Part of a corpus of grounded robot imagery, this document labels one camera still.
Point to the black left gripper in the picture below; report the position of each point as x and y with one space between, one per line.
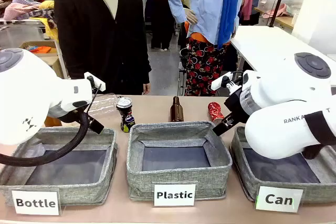
72 117

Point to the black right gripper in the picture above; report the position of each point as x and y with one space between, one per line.
236 106

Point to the crushed red can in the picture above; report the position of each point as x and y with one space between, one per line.
215 112

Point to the clear plastic bottle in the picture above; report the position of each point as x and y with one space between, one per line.
105 104

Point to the brown glass bottle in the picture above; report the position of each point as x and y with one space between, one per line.
177 111

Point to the person's left forearm black sleeve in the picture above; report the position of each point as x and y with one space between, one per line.
141 66

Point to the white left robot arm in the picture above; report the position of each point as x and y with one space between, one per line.
26 90

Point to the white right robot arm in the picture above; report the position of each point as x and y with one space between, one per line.
275 129

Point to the crushed black blue soda can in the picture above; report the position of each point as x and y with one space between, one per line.
126 115

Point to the grey fabric basket can label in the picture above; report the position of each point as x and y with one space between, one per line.
244 171

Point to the grey fabric basket bottle label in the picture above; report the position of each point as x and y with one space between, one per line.
78 190

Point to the grey fabric basket plastic label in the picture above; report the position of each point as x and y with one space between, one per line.
178 179

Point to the white Can sign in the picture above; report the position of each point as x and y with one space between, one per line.
278 199

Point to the person's left hand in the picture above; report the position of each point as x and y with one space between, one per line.
147 89

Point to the black red floral skirt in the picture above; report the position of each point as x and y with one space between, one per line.
203 64

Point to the cardboard box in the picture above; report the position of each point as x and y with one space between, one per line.
52 58

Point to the white Plastic sign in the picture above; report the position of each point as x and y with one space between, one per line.
174 195

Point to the person in black cardigan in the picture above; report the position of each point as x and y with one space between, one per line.
99 40

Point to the white folding table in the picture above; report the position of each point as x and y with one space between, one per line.
265 45

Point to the white Bottle sign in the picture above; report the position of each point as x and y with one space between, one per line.
35 202

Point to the blue scarf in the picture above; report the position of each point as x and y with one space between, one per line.
229 6

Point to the wooden desk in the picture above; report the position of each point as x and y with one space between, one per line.
283 21

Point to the mannequin in light blue shirt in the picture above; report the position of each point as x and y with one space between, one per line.
202 3

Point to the pink cloth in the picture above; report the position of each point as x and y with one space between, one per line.
277 11

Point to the person in dark clothes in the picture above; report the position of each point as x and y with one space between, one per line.
161 11

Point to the pile of colourful clothes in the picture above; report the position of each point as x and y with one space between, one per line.
21 3

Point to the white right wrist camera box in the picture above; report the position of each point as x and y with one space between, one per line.
220 81

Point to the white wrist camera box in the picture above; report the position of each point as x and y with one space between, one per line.
220 81
95 80

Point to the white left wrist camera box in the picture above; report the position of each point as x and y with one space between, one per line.
95 80

